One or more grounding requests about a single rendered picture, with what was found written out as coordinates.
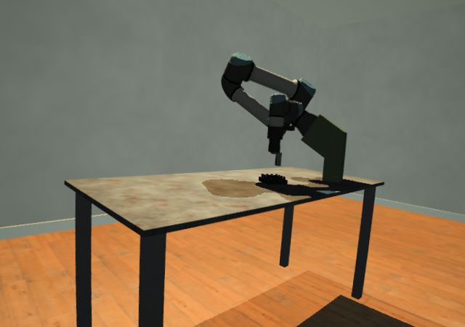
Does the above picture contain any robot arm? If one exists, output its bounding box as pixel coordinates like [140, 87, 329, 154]
[221, 53, 318, 136]

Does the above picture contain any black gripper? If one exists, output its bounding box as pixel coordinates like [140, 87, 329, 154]
[267, 117, 295, 166]

